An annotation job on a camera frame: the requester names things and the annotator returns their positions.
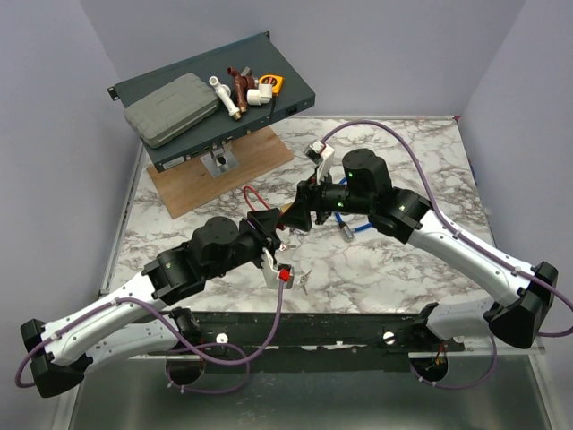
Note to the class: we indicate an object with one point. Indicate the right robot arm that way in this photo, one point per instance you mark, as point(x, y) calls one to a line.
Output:
point(516, 305)

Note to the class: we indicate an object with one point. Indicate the brown pipe valve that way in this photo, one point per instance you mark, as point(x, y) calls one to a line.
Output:
point(243, 81)

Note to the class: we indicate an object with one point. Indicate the metal shelf stand bracket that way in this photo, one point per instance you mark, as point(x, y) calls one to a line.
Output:
point(218, 162)

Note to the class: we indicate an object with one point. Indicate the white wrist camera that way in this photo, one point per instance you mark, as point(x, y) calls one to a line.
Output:
point(322, 155)
point(276, 275)

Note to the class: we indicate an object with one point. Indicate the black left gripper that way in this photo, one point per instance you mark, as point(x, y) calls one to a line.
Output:
point(267, 223)

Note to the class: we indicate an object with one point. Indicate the red cable seal lock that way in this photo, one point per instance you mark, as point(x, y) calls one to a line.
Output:
point(249, 191)

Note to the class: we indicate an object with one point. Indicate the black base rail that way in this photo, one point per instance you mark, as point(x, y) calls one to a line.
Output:
point(317, 342)

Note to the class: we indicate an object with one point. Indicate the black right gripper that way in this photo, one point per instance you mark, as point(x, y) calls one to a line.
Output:
point(308, 199)

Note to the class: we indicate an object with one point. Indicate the white pvc elbow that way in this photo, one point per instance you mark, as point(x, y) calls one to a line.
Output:
point(261, 95)

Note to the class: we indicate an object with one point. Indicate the blue cable lock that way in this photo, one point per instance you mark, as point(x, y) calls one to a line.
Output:
point(348, 233)

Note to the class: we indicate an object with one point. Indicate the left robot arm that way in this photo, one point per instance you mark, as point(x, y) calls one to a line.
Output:
point(141, 316)

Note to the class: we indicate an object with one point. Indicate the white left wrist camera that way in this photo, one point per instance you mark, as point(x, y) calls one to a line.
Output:
point(276, 275)

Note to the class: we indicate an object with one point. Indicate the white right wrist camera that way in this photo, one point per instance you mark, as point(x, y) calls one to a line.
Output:
point(322, 155)

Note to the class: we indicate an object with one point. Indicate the dark teal rack shelf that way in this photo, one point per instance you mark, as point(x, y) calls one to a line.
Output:
point(219, 129)

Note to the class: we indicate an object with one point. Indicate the silver keys on table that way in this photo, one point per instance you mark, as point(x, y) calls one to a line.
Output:
point(302, 282)

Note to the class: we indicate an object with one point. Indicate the brass padlock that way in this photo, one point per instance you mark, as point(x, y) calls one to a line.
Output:
point(285, 208)

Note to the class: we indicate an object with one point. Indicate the wooden board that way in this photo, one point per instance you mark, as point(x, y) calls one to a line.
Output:
point(198, 181)

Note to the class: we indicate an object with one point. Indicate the yellow tape measure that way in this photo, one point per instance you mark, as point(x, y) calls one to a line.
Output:
point(275, 81)

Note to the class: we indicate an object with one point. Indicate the white pvc pipe fitting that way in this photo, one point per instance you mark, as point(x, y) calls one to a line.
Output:
point(224, 94)

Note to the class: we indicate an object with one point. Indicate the grey plastic tool case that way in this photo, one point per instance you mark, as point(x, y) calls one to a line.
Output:
point(171, 110)

